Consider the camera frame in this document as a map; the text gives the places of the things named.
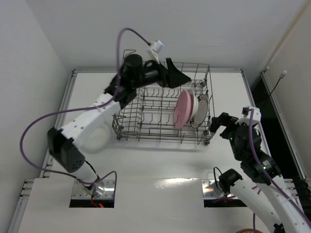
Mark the white plate with green rim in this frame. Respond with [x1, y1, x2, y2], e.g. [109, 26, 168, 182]
[190, 94, 209, 129]

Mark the pink plate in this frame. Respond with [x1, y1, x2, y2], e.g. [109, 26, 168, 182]
[174, 90, 191, 129]

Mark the white deep plate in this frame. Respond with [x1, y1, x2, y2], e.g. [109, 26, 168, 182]
[187, 89, 198, 121]

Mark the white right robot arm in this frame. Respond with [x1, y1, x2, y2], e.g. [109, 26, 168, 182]
[210, 107, 311, 233]

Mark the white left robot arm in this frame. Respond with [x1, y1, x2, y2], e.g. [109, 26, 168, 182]
[47, 54, 191, 190]

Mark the brown rimmed bowl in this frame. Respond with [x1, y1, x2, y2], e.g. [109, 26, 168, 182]
[236, 228, 263, 233]

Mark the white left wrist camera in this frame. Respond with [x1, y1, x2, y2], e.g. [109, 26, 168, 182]
[147, 40, 164, 64]

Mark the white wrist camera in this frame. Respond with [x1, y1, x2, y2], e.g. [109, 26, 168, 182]
[235, 106, 261, 126]
[147, 40, 164, 64]

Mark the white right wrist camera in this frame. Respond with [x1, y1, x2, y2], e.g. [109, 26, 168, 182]
[235, 106, 261, 126]

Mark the metal wire dish rack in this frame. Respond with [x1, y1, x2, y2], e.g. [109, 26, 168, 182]
[112, 50, 215, 145]

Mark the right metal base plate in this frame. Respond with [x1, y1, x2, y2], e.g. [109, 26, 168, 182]
[201, 178, 253, 201]

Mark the metal base plate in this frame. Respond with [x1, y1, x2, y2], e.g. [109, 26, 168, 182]
[201, 178, 253, 201]
[71, 180, 115, 200]

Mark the black cable with white plug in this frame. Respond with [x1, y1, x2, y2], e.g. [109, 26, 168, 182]
[257, 70, 287, 115]

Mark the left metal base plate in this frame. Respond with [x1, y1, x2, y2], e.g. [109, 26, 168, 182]
[71, 180, 115, 200]

